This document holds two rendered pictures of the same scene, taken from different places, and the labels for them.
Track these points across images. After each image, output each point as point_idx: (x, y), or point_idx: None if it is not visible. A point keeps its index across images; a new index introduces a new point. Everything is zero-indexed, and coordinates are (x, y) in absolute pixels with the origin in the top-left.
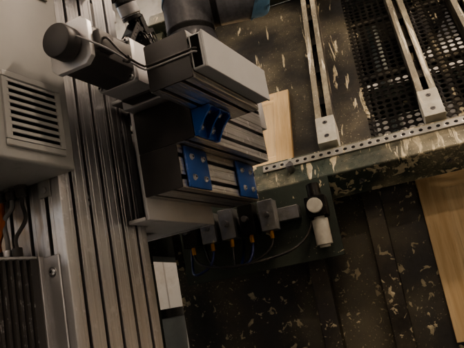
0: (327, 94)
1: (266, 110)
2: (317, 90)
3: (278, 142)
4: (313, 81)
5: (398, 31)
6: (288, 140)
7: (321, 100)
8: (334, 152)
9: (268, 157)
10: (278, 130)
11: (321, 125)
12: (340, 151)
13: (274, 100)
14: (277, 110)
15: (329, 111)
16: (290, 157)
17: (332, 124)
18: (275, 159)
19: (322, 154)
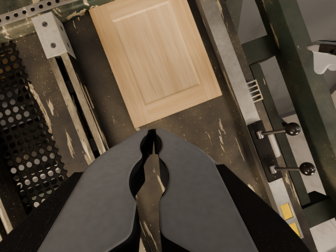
0: (63, 92)
1: (149, 93)
2: (79, 101)
3: (115, 40)
4: (90, 118)
5: (1, 208)
6: (104, 43)
7: (70, 86)
8: (34, 7)
9: (119, 19)
10: (122, 58)
11: (55, 40)
12: (28, 8)
13: (144, 109)
14: (135, 92)
15: (52, 63)
16: (95, 19)
17: (42, 41)
18: (111, 15)
19: (48, 4)
